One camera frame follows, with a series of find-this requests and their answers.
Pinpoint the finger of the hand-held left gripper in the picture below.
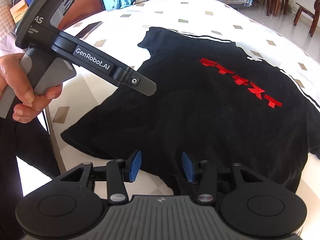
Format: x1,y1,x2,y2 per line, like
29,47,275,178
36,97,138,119
114,67,157,97

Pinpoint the person's body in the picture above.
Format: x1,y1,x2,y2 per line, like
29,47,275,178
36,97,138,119
0,116,62,240

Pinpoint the diamond-pattern tablecloth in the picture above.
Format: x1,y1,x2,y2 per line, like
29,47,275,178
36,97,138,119
15,0,320,240

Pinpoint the wooden cabinet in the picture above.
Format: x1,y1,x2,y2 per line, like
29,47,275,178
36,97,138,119
56,0,105,30

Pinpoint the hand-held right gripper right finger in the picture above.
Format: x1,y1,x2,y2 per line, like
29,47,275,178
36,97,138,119
182,152,263,204

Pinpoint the smartphone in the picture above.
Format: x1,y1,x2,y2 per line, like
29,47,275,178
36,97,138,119
76,21,103,39

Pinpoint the person's left hand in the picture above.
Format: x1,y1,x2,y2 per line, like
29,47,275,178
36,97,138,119
0,53,63,123

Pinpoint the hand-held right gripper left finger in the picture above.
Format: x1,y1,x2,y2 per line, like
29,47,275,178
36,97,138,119
59,150,142,204

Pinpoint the black t-shirt red print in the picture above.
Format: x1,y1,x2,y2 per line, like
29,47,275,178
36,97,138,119
61,26,320,195

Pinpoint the pink plaid cloth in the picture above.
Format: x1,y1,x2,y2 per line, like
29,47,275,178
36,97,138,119
0,0,18,55

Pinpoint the yellow cardboard box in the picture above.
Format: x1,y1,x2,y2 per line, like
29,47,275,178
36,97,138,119
10,0,29,30

